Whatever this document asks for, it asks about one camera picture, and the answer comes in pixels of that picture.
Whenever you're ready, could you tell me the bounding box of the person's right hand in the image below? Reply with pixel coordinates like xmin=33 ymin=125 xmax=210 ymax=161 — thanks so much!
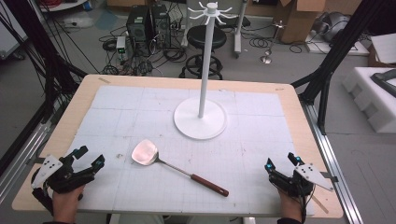
xmin=276 ymin=188 xmax=307 ymax=224

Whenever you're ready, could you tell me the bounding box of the aluminium rail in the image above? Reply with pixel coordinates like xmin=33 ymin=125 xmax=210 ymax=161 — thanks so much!
xmin=0 ymin=102 xmax=60 ymax=203
xmin=300 ymin=100 xmax=364 ymax=224

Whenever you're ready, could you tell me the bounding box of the tangle of black cables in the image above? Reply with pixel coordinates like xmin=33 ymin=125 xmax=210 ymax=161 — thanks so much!
xmin=98 ymin=18 xmax=188 ymax=77

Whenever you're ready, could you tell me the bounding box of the small metal stand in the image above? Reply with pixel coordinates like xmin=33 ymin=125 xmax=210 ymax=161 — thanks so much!
xmin=260 ymin=20 xmax=287 ymax=65

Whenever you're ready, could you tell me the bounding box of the dark curved part on foam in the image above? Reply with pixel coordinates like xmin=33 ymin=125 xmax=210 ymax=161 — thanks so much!
xmin=370 ymin=68 xmax=396 ymax=98

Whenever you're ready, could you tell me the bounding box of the person's left hand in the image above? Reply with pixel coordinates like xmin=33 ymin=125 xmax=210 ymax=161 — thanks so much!
xmin=51 ymin=184 xmax=86 ymax=224

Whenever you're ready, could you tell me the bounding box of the black frame strut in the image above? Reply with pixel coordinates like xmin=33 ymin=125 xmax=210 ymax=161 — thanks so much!
xmin=290 ymin=0 xmax=387 ymax=135
xmin=4 ymin=0 xmax=88 ymax=123

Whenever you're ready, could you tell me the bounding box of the white stand post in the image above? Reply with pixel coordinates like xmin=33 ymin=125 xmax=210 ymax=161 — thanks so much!
xmin=233 ymin=0 xmax=248 ymax=59

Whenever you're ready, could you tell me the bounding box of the metal spatula with wooden handle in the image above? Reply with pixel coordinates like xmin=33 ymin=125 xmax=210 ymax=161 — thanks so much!
xmin=131 ymin=138 xmax=230 ymax=198

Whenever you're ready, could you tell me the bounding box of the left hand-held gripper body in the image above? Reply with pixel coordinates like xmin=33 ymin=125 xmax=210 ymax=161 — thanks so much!
xmin=30 ymin=154 xmax=96 ymax=215

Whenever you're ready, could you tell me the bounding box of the black computer tower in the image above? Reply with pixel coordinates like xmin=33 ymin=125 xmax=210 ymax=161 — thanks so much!
xmin=150 ymin=4 xmax=172 ymax=49
xmin=125 ymin=6 xmax=153 ymax=45

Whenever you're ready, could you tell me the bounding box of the white foam block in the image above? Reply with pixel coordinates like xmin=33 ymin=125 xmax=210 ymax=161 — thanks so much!
xmin=342 ymin=66 xmax=396 ymax=134

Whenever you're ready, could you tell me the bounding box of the black round stool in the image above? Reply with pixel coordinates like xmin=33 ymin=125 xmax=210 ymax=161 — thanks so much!
xmin=179 ymin=24 xmax=228 ymax=81

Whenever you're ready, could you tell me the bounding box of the white grid mat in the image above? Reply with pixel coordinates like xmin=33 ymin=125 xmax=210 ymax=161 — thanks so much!
xmin=64 ymin=85 xmax=316 ymax=217

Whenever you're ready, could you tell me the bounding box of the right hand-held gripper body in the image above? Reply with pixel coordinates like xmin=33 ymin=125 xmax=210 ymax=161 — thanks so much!
xmin=268 ymin=163 xmax=334 ymax=198

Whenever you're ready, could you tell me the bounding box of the small white device box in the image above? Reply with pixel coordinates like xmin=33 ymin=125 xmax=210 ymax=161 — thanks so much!
xmin=116 ymin=35 xmax=127 ymax=54

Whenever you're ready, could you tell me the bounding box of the white hook stand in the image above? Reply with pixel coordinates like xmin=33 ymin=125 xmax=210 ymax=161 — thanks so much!
xmin=173 ymin=1 xmax=233 ymax=141

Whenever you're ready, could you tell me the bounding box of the cardboard box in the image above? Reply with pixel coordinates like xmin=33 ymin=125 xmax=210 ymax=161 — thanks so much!
xmin=279 ymin=0 xmax=328 ymax=45

